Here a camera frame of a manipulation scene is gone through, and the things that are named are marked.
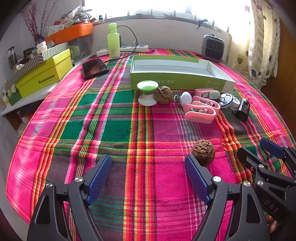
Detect grey white striped box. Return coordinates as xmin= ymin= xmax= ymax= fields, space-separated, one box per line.
xmin=5 ymin=42 xmax=70 ymax=90

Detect dried purple flower branches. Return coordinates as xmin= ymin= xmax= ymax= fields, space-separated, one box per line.
xmin=22 ymin=2 xmax=44 ymax=43

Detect orange plastic tray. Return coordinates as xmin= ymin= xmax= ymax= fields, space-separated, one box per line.
xmin=44 ymin=22 xmax=93 ymax=45

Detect green cardboard box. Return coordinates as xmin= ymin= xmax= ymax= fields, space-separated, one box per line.
xmin=129 ymin=55 xmax=236 ymax=93

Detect heart print curtain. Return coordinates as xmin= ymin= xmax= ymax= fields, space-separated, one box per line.
xmin=231 ymin=0 xmax=281 ymax=88

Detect white oval knob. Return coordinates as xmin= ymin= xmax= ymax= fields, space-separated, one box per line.
xmin=180 ymin=92 xmax=192 ymax=106

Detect white jar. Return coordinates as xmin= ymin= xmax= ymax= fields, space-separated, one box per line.
xmin=36 ymin=42 xmax=48 ymax=55

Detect light green bottle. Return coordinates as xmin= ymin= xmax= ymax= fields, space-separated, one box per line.
xmin=107 ymin=23 xmax=121 ymax=59

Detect grey space heater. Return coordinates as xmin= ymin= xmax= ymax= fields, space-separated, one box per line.
xmin=201 ymin=34 xmax=224 ymax=62

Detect brown walnut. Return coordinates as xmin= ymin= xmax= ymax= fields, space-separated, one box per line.
xmin=192 ymin=139 xmax=216 ymax=167
xmin=154 ymin=86 xmax=174 ymax=105

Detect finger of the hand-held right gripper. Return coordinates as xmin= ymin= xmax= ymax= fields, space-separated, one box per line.
xmin=260 ymin=138 xmax=296 ymax=168
xmin=237 ymin=146 xmax=295 ymax=189

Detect small silver round case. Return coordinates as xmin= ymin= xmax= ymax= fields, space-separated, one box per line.
xmin=231 ymin=97 xmax=241 ymax=112

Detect black cable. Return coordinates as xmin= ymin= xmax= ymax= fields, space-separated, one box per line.
xmin=102 ymin=25 xmax=155 ymax=62

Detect pink plastic clip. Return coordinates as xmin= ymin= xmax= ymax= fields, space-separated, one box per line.
xmin=194 ymin=89 xmax=221 ymax=99
xmin=184 ymin=104 xmax=216 ymax=124
xmin=191 ymin=97 xmax=221 ymax=112

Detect green white mushroom knob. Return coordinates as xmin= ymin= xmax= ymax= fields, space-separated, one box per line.
xmin=137 ymin=81 xmax=158 ymax=106

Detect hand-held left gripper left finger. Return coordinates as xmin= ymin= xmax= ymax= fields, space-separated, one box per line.
xmin=26 ymin=154 xmax=112 ymax=241

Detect pink green plaid tablecloth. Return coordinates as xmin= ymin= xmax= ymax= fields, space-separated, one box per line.
xmin=6 ymin=47 xmax=296 ymax=241

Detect white gloves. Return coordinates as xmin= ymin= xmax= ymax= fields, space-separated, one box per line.
xmin=72 ymin=6 xmax=93 ymax=24

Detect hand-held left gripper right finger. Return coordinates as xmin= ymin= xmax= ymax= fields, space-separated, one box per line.
xmin=184 ymin=154 xmax=270 ymax=241

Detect person's right hand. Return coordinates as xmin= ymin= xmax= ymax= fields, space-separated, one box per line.
xmin=268 ymin=215 xmax=281 ymax=233

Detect white power strip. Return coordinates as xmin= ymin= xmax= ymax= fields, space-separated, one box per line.
xmin=96 ymin=44 xmax=149 ymax=57

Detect clear plastic container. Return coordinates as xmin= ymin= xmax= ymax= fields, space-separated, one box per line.
xmin=68 ymin=35 xmax=92 ymax=61

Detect yellow cardboard box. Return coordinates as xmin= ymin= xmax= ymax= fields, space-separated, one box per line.
xmin=15 ymin=49 xmax=74 ymax=98

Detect stack of paper cards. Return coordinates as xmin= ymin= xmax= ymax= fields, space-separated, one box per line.
xmin=47 ymin=14 xmax=77 ymax=36

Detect round black silver device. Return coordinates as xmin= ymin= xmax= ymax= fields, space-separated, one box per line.
xmin=218 ymin=92 xmax=234 ymax=109

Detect black smartphone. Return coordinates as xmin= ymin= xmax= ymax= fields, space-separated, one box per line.
xmin=82 ymin=58 xmax=109 ymax=80

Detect small black rectangular device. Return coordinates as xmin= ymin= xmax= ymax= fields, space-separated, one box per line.
xmin=235 ymin=98 xmax=250 ymax=123

